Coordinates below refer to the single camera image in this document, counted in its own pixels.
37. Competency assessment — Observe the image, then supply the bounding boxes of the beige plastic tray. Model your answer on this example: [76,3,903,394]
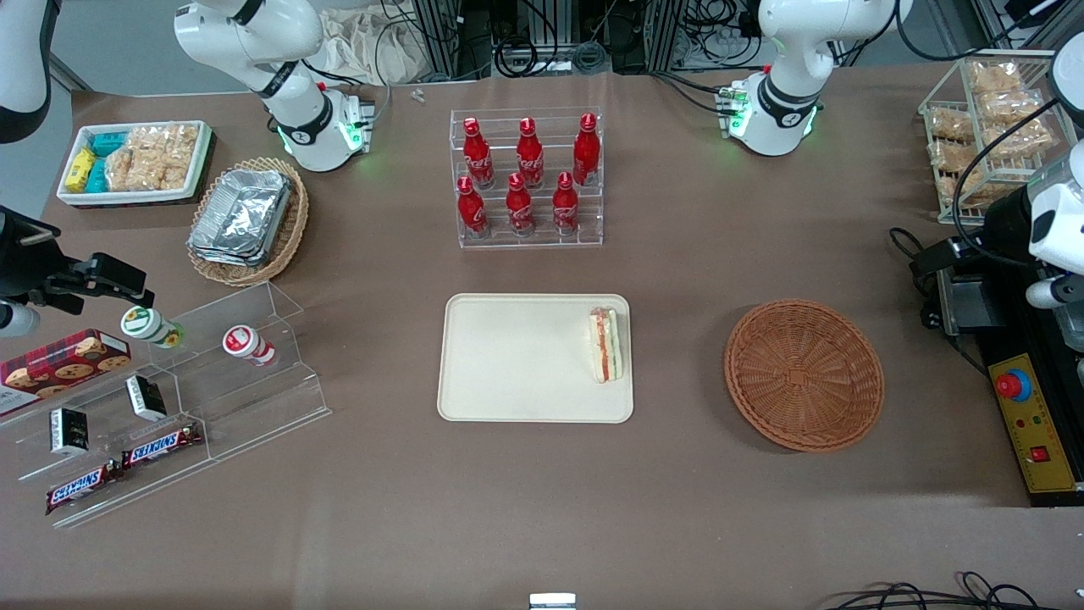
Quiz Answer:
[436,292,635,424]

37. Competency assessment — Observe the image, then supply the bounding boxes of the red cola bottle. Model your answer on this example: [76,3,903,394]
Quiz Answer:
[552,171,580,236]
[506,172,536,237]
[572,112,601,187]
[456,175,489,239]
[462,116,496,190]
[516,117,545,189]

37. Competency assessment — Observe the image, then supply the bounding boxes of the red lid yogurt cup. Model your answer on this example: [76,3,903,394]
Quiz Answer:
[222,325,279,368]

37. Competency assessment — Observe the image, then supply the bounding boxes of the black table cable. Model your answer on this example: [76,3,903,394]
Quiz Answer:
[888,226,937,294]

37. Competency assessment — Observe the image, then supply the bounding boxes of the light wicker basket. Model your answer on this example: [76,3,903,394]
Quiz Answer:
[185,156,311,290]

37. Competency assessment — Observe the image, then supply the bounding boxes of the yellow snack packet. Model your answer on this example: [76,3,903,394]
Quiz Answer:
[65,147,98,193]

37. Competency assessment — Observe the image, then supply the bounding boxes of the white wire rack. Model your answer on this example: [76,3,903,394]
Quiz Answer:
[918,53,1081,226]

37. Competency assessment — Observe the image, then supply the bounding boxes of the brown wicker basket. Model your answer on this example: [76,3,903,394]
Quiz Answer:
[723,297,887,454]

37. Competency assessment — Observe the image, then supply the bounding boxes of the black yellow control box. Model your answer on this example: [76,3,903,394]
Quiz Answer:
[955,254,1084,510]

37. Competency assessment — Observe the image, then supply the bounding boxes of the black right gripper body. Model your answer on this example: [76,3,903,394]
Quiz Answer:
[0,206,64,304]

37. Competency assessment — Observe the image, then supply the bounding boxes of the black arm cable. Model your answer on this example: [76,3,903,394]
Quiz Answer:
[951,97,1061,265]

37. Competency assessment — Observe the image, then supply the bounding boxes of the black cable bundle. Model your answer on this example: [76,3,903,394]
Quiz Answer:
[825,571,1084,610]

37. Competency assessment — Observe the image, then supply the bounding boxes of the stacked foil containers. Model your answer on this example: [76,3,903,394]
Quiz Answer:
[187,167,295,269]

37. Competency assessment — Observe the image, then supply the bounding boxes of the Snickers bar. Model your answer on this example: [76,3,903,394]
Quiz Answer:
[120,421,205,470]
[44,461,124,517]

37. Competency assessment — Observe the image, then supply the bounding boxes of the coiled black background cables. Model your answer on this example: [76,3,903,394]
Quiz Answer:
[491,32,612,79]

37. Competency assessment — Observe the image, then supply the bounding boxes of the white plastic bin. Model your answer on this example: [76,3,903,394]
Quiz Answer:
[56,119,214,209]

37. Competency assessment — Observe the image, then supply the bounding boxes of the red emergency stop button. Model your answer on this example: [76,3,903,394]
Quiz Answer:
[994,368,1033,404]

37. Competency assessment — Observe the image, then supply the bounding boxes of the beige cloth bag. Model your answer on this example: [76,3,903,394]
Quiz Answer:
[325,7,434,86]

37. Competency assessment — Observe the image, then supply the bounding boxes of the green lid yogurt cup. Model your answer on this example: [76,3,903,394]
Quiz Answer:
[119,306,186,351]

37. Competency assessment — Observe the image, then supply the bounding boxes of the triangular sandwich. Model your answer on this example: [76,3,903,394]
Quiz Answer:
[589,306,627,385]

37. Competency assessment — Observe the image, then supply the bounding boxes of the clear acrylic bottle rack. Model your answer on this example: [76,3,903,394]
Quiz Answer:
[448,105,605,250]

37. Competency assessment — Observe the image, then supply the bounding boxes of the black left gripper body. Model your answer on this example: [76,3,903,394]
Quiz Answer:
[981,180,1053,265]

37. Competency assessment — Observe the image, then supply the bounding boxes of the red tartan cookie box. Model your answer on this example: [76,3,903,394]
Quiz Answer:
[0,328,133,417]

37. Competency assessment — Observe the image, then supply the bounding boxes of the clear rice cracker bag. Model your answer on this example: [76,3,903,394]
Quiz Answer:
[105,126,168,193]
[158,124,202,191]

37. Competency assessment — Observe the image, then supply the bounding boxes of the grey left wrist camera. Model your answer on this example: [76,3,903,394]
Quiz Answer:
[1024,274,1084,311]

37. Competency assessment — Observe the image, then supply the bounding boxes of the clear acrylic stepped stand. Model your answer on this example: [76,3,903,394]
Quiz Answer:
[0,280,334,531]

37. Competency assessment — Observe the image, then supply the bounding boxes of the small black white box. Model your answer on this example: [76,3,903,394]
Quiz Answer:
[124,374,169,423]
[48,407,91,457]

